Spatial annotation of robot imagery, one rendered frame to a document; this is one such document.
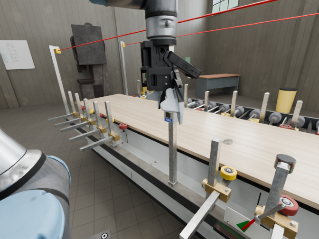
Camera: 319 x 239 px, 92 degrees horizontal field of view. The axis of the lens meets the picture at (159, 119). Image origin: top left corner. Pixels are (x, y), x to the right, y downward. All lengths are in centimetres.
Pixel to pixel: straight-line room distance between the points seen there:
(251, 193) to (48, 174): 98
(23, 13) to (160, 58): 737
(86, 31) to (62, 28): 151
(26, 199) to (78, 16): 724
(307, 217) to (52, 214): 103
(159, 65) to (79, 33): 567
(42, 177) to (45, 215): 11
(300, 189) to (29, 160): 101
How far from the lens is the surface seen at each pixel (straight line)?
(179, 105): 38
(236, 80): 713
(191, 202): 103
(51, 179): 41
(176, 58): 42
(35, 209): 33
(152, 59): 39
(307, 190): 102
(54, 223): 31
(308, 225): 112
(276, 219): 86
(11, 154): 40
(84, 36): 604
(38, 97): 770
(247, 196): 113
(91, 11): 748
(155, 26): 39
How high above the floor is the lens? 147
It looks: 21 degrees down
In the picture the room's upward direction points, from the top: 2 degrees counter-clockwise
